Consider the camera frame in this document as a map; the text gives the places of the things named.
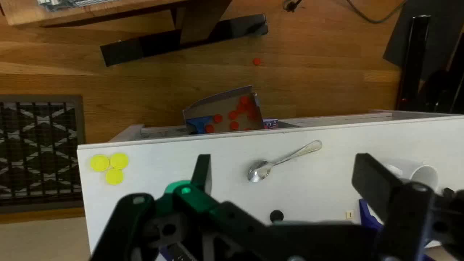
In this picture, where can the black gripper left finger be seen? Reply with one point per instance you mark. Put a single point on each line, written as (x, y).
(202, 177)

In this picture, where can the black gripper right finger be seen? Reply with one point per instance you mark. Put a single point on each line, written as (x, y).
(385, 193)

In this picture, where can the blue connect four grid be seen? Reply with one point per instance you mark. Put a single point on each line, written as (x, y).
(368, 219)

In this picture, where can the white ceramic mug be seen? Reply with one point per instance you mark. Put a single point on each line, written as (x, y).
(414, 171)

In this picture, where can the silver metal spoon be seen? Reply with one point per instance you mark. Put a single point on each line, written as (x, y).
(262, 168)

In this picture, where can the cardboard game box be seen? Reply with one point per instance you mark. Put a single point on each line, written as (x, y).
(233, 110)

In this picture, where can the small black round cap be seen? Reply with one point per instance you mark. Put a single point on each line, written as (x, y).
(276, 216)

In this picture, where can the red disc on floor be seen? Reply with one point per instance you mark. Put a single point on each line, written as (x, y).
(258, 61)

